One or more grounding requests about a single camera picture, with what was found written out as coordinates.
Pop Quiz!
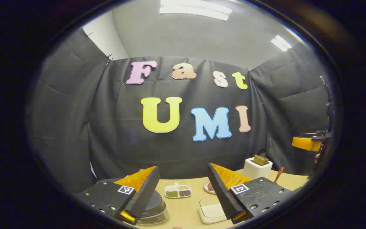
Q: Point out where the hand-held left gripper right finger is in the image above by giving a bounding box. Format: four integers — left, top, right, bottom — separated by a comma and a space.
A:
207, 163, 295, 225

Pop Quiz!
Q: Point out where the brown wooden spoon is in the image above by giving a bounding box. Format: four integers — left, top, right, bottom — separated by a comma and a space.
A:
274, 167, 284, 184

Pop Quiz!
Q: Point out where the brown toast slice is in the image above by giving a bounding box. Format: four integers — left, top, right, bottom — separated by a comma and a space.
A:
254, 155, 270, 166

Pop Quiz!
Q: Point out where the white toaster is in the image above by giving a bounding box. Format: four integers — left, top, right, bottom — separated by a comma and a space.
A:
242, 157, 273, 180

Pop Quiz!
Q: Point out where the small ceiling light panel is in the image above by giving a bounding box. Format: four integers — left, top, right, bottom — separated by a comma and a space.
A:
271, 35, 292, 52

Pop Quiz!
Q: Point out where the white divided bean dish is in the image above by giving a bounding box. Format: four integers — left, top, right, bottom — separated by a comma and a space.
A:
165, 182, 193, 198

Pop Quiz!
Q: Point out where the black backdrop cloth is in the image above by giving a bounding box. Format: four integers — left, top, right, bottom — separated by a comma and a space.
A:
27, 27, 333, 194

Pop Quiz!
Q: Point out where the silver black rice cooker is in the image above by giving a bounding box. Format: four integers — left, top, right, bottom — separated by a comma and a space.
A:
102, 177, 169, 226

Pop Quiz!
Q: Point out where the round white plate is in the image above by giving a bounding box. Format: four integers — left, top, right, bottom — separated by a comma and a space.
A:
204, 181, 217, 194

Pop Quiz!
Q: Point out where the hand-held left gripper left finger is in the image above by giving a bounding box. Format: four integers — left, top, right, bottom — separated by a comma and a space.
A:
75, 165, 161, 226

